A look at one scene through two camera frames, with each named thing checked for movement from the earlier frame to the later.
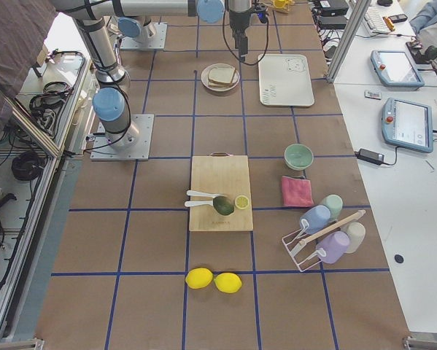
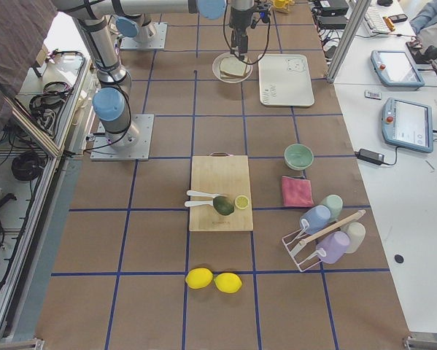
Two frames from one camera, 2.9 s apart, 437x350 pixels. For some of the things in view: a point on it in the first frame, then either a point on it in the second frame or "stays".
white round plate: [204, 77] -> [227, 68]
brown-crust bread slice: [224, 74] -> [233, 65]
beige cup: [356, 232] stays
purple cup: [334, 244] stays
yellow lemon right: [227, 282] stays
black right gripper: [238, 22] stays
